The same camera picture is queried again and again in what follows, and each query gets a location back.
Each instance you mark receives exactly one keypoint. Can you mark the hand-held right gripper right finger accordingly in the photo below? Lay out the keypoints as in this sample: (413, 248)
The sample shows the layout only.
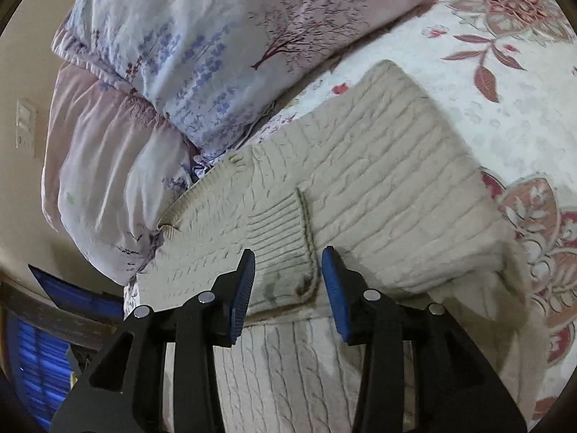
(336, 295)

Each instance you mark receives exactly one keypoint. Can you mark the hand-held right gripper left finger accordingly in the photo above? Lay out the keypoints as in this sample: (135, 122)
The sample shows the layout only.
(244, 291)

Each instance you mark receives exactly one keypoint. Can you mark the pink lavender print pillow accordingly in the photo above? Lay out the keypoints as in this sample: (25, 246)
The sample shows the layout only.
(108, 180)

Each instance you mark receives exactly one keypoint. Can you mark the blue striped object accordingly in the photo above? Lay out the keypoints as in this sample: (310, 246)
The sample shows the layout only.
(36, 365)

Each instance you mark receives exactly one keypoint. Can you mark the tree print pillow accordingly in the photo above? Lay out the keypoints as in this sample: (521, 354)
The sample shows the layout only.
(203, 49)

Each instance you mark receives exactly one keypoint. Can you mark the floral bedsheet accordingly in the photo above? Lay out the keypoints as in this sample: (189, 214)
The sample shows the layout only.
(523, 99)

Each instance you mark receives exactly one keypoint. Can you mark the dark wooden bed rail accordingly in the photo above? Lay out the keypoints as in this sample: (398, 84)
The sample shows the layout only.
(49, 318)

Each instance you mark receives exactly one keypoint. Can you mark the white wall switch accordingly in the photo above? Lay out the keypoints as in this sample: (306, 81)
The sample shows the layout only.
(25, 128)

